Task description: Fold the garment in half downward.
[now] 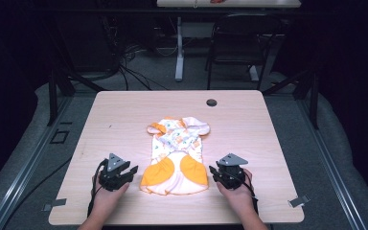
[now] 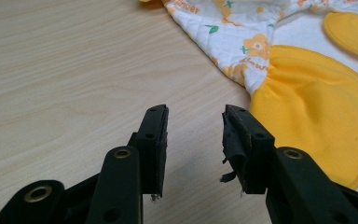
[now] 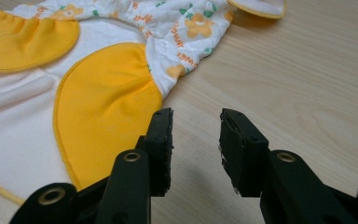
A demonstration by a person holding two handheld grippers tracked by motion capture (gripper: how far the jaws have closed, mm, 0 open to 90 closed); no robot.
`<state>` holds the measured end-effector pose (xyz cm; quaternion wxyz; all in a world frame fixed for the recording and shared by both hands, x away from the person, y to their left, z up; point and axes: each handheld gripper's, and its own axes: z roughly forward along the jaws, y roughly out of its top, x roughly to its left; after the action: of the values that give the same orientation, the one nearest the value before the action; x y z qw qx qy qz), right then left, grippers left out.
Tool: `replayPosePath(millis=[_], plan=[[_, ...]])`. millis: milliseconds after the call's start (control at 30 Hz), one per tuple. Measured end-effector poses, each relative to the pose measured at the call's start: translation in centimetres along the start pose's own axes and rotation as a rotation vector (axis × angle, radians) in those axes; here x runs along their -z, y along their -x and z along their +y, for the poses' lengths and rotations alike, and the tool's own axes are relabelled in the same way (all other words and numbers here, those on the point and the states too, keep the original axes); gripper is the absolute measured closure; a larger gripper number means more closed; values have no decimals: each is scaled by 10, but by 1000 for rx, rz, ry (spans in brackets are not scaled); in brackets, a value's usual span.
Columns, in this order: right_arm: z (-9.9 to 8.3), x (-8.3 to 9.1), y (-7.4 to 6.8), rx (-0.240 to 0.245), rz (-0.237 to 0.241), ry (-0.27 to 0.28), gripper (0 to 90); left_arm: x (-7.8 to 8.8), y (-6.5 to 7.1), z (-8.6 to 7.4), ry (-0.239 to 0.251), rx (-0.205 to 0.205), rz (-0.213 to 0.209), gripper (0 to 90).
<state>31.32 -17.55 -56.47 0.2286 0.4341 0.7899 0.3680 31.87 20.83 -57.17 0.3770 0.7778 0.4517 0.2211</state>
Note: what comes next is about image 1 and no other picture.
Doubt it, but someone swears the person's left hand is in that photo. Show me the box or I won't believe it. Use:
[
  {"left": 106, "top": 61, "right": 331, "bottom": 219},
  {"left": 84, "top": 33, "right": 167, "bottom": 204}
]
[{"left": 90, "top": 172, "right": 130, "bottom": 219}]

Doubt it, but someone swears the long black floor cable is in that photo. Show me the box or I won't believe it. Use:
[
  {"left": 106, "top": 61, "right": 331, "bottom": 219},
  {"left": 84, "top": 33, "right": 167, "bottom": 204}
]
[{"left": 4, "top": 155, "right": 73, "bottom": 230}]

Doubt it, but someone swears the right hand-held gripper black cable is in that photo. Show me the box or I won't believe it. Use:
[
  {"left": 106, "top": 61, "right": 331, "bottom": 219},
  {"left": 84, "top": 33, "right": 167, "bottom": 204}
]
[{"left": 241, "top": 172, "right": 260, "bottom": 216}]

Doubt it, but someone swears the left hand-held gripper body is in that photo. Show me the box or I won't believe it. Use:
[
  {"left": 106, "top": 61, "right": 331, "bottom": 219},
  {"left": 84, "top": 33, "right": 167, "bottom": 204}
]
[{"left": 98, "top": 152, "right": 131, "bottom": 193}]

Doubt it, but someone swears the person's right hand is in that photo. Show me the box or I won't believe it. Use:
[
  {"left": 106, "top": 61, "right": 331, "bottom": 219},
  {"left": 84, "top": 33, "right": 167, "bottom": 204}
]
[{"left": 216, "top": 168, "right": 257, "bottom": 219}]

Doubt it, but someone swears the black floor cables bundle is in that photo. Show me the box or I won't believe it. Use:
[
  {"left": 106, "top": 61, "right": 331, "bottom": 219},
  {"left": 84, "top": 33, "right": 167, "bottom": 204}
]
[{"left": 116, "top": 44, "right": 171, "bottom": 92}]

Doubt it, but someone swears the black folding chair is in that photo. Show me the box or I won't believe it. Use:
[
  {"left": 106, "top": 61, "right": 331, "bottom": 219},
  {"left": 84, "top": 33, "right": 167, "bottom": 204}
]
[{"left": 204, "top": 12, "right": 284, "bottom": 91}]

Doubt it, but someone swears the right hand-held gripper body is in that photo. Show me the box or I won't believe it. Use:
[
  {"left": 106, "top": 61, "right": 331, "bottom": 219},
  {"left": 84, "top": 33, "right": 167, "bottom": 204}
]
[{"left": 215, "top": 152, "right": 249, "bottom": 191}]

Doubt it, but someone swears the white table leg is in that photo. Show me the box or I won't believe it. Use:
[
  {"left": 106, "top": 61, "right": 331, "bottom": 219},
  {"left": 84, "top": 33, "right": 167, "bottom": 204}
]
[{"left": 174, "top": 16, "right": 185, "bottom": 82}]

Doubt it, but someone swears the hand-held gripper black cable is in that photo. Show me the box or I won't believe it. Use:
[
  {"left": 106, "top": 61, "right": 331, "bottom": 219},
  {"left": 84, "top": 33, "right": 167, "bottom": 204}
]
[
  {"left": 241, "top": 172, "right": 260, "bottom": 216},
  {"left": 86, "top": 158, "right": 109, "bottom": 219}
]

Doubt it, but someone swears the aluminium floor rail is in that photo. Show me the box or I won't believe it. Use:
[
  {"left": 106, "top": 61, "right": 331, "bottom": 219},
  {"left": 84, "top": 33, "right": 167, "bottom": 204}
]
[
  {"left": 295, "top": 95, "right": 368, "bottom": 230},
  {"left": 0, "top": 95, "right": 75, "bottom": 230}
]

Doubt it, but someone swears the left hand-held gripper black cable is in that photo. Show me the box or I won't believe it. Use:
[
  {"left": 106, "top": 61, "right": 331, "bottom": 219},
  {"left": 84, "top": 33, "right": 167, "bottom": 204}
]
[{"left": 86, "top": 158, "right": 109, "bottom": 219}]

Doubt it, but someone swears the black metal stand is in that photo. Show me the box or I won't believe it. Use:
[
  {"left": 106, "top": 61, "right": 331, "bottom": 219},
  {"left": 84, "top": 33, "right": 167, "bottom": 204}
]
[
  {"left": 262, "top": 68, "right": 320, "bottom": 130},
  {"left": 41, "top": 18, "right": 106, "bottom": 127}
]

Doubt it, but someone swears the grey tape strip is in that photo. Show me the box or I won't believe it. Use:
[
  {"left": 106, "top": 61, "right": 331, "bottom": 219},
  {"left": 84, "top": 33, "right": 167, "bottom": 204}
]
[
  {"left": 287, "top": 195, "right": 311, "bottom": 208},
  {"left": 42, "top": 197, "right": 68, "bottom": 213}
]

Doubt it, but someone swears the orange and white baby romper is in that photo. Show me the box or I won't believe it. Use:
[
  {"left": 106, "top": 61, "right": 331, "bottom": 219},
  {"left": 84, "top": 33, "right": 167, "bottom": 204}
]
[{"left": 139, "top": 116, "right": 212, "bottom": 196}]

